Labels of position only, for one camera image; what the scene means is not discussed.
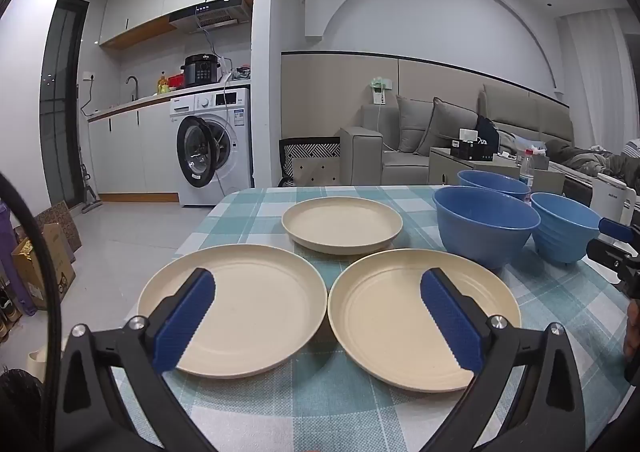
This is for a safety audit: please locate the white kitchen counter cabinet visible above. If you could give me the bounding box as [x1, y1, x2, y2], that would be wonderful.
[87, 96, 181, 203]

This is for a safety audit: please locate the cream plastic container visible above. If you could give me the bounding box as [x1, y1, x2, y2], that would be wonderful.
[27, 351, 52, 376]

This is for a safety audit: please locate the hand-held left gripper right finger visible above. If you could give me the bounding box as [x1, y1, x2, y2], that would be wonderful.
[421, 268, 584, 439]

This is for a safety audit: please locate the ribbed light blue bowl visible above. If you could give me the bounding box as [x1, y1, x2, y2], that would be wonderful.
[530, 192, 602, 265]

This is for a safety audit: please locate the white appliance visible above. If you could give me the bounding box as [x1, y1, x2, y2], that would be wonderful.
[592, 173, 640, 228]

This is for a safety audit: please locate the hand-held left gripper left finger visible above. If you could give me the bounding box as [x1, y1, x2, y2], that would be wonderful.
[54, 268, 217, 439]

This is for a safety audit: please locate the teal checked tablecloth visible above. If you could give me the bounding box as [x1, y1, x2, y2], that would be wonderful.
[112, 185, 631, 452]

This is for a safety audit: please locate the black pressure cooker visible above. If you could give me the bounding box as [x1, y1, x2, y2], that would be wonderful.
[181, 53, 221, 88]

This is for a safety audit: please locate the upright vacuum cleaner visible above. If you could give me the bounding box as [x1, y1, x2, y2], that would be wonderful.
[77, 82, 103, 214]

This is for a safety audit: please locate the grey sofa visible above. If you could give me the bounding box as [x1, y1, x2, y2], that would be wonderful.
[340, 82, 576, 185]

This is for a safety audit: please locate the white washing machine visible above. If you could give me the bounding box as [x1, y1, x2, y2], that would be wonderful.
[167, 86, 253, 207]

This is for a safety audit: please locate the purple bag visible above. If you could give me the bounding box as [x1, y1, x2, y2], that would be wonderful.
[0, 202, 36, 318]

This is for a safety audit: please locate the black box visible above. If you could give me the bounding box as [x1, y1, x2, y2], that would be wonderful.
[450, 139, 498, 159]

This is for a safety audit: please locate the black cable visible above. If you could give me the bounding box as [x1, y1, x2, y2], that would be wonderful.
[0, 175, 66, 368]

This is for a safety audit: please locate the white charging cable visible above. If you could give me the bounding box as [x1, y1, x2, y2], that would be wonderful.
[377, 102, 397, 151]

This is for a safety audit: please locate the pair of shoes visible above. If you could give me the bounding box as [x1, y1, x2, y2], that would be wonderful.
[0, 296, 22, 340]

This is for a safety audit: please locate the beige side cabinet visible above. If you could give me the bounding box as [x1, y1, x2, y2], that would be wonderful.
[428, 147, 521, 185]

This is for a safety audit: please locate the clear water bottle red cap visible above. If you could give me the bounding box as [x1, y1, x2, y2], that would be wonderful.
[519, 148, 536, 203]

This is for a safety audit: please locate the green white wall charger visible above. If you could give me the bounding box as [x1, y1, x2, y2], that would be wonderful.
[369, 77, 393, 104]

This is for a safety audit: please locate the black bag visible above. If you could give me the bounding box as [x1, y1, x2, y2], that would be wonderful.
[0, 368, 47, 452]

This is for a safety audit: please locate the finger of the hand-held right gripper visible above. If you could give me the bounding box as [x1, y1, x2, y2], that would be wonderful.
[598, 217, 640, 245]
[587, 238, 640, 299]

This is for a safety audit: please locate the person's right hand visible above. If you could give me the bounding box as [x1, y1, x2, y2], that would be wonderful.
[623, 299, 640, 359]

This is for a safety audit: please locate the grey sofa cushion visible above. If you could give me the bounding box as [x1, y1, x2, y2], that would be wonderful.
[397, 95, 436, 153]
[430, 97, 481, 155]

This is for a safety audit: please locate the dark glass door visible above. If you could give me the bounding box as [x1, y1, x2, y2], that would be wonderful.
[40, 0, 90, 205]

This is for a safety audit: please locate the patterned cardboard box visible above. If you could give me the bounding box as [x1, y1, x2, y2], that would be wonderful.
[35, 202, 83, 253]

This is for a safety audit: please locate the white curtain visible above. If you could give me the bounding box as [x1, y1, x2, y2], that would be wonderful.
[556, 8, 632, 145]

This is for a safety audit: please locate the cream round plate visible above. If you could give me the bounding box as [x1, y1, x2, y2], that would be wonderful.
[137, 245, 328, 379]
[281, 197, 404, 255]
[327, 248, 522, 393]

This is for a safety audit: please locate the black range hood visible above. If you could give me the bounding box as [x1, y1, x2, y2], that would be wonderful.
[169, 0, 253, 33]

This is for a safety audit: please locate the brown cardboard box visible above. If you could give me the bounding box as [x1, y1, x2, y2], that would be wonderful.
[12, 222, 77, 309]

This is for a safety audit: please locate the dark blue garment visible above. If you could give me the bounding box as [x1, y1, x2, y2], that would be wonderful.
[475, 115, 501, 153]

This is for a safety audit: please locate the grey blanket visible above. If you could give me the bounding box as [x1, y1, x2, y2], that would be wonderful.
[547, 138, 640, 183]

